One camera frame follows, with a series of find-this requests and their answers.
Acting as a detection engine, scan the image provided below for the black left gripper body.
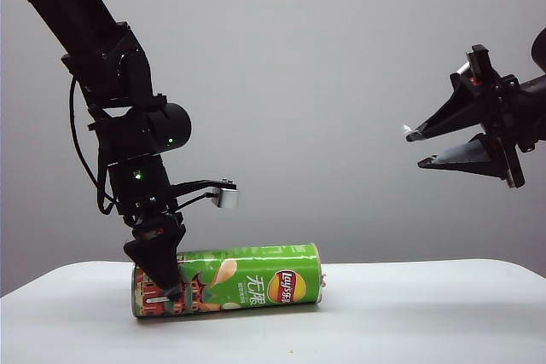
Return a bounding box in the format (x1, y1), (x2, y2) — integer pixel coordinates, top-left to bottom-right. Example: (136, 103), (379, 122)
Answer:
(120, 192), (186, 242)

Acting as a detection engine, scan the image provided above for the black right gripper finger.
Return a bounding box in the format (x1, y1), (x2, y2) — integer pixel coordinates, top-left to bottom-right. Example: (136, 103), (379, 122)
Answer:
(404, 74), (491, 144)
(416, 133), (508, 180)

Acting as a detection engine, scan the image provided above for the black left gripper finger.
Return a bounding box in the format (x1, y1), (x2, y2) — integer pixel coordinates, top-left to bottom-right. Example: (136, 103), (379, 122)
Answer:
(123, 226), (188, 301)

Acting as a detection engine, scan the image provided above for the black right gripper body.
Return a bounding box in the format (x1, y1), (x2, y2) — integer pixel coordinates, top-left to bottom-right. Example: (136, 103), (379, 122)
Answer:
(466, 43), (526, 189)

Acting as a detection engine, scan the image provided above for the green Lay's chips tub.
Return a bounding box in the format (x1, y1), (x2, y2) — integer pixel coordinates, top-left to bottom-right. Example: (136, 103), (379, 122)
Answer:
(130, 242), (328, 319)

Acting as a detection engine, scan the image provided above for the black left camera cable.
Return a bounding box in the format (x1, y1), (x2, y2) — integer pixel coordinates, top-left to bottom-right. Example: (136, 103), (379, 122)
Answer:
(169, 177), (223, 212)

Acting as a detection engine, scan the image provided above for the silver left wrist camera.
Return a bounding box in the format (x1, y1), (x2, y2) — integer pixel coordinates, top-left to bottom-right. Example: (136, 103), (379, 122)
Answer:
(210, 180), (241, 211)

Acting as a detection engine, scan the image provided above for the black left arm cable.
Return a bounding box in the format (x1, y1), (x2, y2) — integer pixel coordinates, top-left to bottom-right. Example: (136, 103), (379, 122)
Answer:
(69, 76), (119, 216)

